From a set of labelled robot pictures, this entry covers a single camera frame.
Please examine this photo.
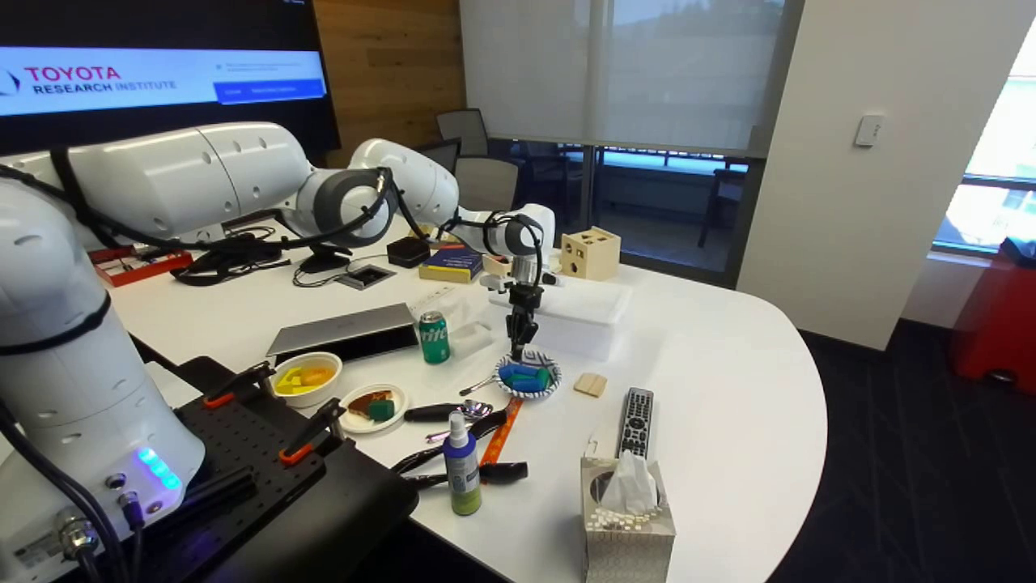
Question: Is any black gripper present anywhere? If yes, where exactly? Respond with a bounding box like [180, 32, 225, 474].
[504, 275, 547, 363]

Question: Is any blue bowl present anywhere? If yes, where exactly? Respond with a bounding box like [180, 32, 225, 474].
[493, 349, 563, 404]

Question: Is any green soda can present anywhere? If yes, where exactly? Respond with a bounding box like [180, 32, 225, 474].
[413, 307, 452, 366]

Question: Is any white paper plate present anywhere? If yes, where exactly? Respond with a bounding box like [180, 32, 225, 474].
[338, 382, 410, 438]

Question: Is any small wooden tile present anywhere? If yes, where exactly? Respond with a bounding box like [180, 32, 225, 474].
[568, 368, 611, 402]

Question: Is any blue and yellow book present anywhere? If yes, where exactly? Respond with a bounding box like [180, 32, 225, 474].
[413, 242, 489, 285]

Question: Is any wooden shape-sorter cube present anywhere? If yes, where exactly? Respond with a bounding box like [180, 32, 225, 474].
[557, 222, 624, 281]

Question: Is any grey remote control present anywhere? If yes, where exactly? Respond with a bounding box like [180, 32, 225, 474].
[611, 386, 656, 464]

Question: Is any small black box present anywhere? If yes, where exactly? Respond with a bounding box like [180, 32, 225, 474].
[386, 234, 433, 269]

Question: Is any blue spray bottle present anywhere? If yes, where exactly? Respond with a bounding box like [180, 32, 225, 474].
[443, 404, 485, 519]

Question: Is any beige office chair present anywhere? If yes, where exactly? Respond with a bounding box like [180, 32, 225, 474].
[449, 155, 525, 218]

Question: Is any table power socket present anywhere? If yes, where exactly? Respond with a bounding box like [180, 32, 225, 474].
[332, 262, 398, 291]

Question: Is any silver laptop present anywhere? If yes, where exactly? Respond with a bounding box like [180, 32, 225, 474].
[265, 302, 420, 366]

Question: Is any white bowl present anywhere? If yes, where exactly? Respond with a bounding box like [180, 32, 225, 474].
[265, 349, 347, 408]

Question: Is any grey office chair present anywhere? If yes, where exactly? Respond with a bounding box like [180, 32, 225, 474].
[433, 105, 495, 159]

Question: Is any grey tissue box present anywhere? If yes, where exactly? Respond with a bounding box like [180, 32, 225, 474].
[577, 434, 679, 583]

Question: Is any black and orange clamp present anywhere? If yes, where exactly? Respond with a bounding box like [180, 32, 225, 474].
[276, 397, 347, 470]
[203, 359, 277, 413]

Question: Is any red tool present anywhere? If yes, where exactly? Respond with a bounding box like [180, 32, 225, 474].
[89, 247, 197, 288]

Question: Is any black-handled ice cream scoop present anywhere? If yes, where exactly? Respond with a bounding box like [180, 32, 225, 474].
[400, 397, 498, 427]

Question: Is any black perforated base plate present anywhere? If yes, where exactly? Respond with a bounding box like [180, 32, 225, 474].
[171, 352, 425, 583]

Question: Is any black cable bundle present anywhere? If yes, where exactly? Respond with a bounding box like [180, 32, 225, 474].
[171, 228, 288, 288]

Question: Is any white light switch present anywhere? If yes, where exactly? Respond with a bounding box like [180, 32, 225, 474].
[852, 111, 888, 153]

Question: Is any wall display screen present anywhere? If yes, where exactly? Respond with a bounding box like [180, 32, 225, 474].
[0, 0, 342, 155]

